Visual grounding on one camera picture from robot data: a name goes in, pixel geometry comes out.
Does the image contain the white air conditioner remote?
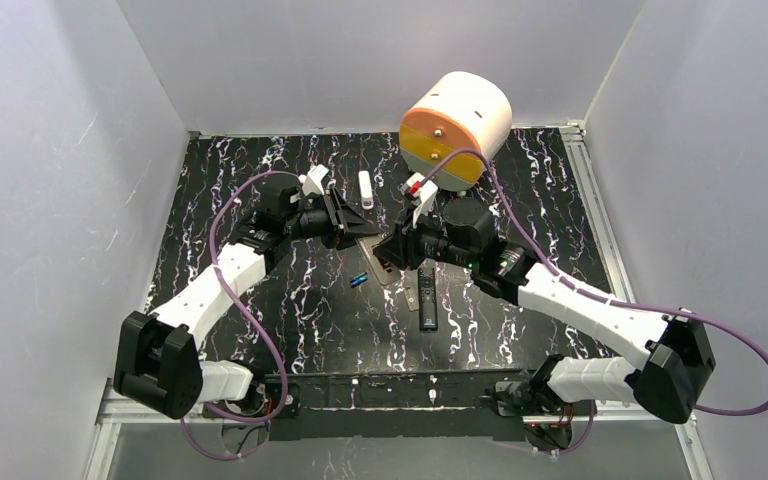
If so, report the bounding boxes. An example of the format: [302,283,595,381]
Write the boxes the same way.
[357,235,402,286]

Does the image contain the remote battery cover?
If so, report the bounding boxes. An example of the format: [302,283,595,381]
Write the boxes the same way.
[403,286,420,312]

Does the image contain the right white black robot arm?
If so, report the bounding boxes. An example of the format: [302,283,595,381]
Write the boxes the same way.
[373,198,716,424]

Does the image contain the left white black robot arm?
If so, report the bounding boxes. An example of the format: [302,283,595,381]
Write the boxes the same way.
[112,166,381,420]

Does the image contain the small white remote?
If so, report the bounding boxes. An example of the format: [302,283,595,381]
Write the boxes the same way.
[358,170,374,211]

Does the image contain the black tv remote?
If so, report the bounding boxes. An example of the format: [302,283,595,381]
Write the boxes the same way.
[417,267,439,332]

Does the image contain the blue battery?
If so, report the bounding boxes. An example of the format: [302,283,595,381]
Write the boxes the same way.
[349,273,368,288]

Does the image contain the round three-drawer storage box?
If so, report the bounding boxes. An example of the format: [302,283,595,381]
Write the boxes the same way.
[398,71,512,175]

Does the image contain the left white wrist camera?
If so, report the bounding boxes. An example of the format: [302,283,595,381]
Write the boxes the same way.
[298,165,329,198]

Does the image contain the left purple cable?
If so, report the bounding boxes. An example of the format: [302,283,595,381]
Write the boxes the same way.
[179,170,306,462]

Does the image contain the purple cable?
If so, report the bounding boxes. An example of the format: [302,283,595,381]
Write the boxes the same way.
[417,148,768,458]
[179,170,306,462]

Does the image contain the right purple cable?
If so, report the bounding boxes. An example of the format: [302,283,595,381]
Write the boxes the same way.
[417,148,768,458]

